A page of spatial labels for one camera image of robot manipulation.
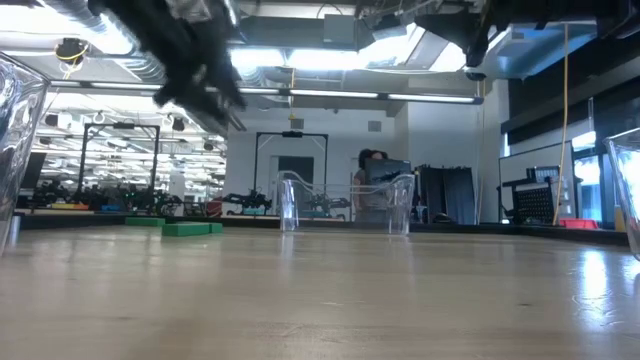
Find medium green block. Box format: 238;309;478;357
124;215;167;228

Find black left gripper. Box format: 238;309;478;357
88;0;247;126

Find red plastic bin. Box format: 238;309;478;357
558;217;600;231

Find person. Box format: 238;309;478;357
352;148;389;224

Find long green block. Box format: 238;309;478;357
161;222;211;238

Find black pegboard cart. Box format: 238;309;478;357
497;165;564;225

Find clear plastic bin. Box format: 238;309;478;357
277;169;417;236
0;52;51;259
602;127;640;262

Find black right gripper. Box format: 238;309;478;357
413;0;501;69

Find black monitor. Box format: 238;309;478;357
363;158;412;186

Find black station frame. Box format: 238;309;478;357
77;122;162;201
253;130;330;201

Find black aluminium rig frame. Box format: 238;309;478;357
49;78;485;106

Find black table edge rail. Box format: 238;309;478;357
17;212;632;247

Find silver ventilation duct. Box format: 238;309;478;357
39;0;231;136

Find black folding panels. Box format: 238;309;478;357
414;164;479;226

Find black ceiling cable reel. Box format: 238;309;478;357
54;37;91;66

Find white partition panel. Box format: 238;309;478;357
498;141;575;221

